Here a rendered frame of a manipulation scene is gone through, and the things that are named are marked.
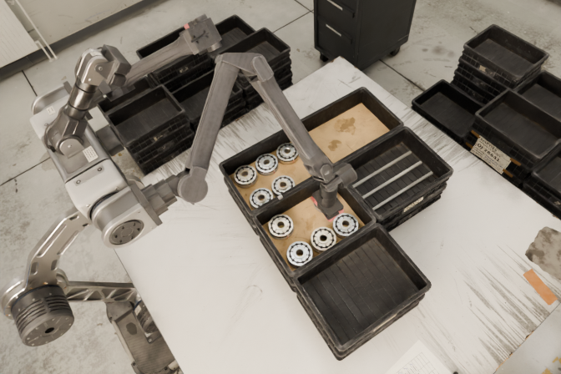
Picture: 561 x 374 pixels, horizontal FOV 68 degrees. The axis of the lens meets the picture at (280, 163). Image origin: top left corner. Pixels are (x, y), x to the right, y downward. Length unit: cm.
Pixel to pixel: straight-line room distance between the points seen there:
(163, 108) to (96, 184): 163
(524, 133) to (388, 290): 136
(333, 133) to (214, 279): 85
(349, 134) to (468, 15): 242
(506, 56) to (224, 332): 236
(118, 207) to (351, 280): 92
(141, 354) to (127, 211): 134
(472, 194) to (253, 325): 112
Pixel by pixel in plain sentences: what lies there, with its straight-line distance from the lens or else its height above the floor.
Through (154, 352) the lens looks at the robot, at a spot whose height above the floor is 24.
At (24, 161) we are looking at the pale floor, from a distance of 365.
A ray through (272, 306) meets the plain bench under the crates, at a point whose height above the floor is 70.
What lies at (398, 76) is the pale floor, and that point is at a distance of 348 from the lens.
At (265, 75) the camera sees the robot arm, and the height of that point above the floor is 159.
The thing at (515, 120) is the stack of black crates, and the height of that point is 49.
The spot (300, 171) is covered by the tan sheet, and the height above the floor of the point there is 83.
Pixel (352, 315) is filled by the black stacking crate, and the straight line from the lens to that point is 162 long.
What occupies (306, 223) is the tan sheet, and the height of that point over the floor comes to 83.
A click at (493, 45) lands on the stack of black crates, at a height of 49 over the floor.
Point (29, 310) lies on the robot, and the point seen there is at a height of 96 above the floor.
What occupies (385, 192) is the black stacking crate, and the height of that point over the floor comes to 83.
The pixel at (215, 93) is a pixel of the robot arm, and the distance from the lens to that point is 115.
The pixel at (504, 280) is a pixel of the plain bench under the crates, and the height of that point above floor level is 70.
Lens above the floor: 240
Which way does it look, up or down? 56 degrees down
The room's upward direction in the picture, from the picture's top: 8 degrees counter-clockwise
